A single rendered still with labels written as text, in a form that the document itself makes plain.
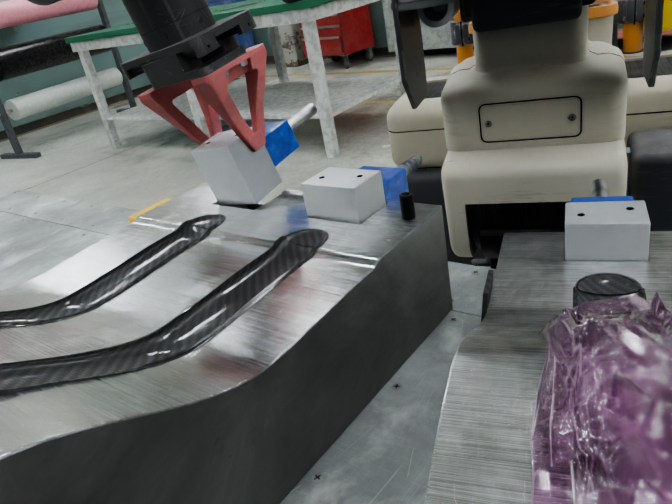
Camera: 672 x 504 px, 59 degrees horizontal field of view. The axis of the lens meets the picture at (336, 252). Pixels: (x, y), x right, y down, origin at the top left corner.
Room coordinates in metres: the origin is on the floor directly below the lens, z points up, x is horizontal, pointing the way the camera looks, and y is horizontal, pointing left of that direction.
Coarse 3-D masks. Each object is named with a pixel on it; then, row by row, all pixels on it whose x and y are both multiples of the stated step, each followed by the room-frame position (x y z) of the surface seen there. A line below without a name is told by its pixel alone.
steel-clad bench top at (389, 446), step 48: (0, 240) 0.78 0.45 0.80; (48, 240) 0.74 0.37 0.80; (96, 240) 0.70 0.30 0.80; (0, 288) 0.61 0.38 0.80; (480, 288) 0.41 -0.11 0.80; (432, 336) 0.36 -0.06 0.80; (432, 384) 0.31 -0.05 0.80; (384, 432) 0.27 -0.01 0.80; (432, 432) 0.27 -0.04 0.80; (336, 480) 0.24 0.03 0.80; (384, 480) 0.24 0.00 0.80
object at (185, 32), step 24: (144, 0) 0.47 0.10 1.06; (168, 0) 0.47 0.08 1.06; (192, 0) 0.48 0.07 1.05; (144, 24) 0.47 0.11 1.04; (168, 24) 0.47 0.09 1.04; (192, 24) 0.47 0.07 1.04; (216, 24) 0.47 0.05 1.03; (240, 24) 0.47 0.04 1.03; (168, 48) 0.46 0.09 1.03; (192, 48) 0.45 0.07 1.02; (216, 48) 0.45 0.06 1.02; (144, 72) 0.50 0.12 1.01
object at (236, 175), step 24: (288, 120) 0.55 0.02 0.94; (216, 144) 0.48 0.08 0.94; (240, 144) 0.47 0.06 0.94; (288, 144) 0.51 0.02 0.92; (216, 168) 0.48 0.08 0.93; (240, 168) 0.46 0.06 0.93; (264, 168) 0.48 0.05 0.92; (216, 192) 0.49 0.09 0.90; (240, 192) 0.47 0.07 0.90; (264, 192) 0.47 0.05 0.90
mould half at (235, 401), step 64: (192, 192) 0.54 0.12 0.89; (128, 256) 0.43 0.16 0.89; (192, 256) 0.40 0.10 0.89; (256, 256) 0.38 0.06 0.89; (320, 256) 0.35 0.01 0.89; (384, 256) 0.33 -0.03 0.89; (64, 320) 0.33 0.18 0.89; (128, 320) 0.33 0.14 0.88; (256, 320) 0.30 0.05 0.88; (320, 320) 0.28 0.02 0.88; (384, 320) 0.33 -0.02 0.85; (64, 384) 0.23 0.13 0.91; (128, 384) 0.23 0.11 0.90; (192, 384) 0.24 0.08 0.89; (256, 384) 0.24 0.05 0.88; (320, 384) 0.27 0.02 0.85; (384, 384) 0.32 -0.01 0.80; (0, 448) 0.17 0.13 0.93; (64, 448) 0.17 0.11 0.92; (128, 448) 0.19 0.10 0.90; (192, 448) 0.21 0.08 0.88; (256, 448) 0.23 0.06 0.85; (320, 448) 0.26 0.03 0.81
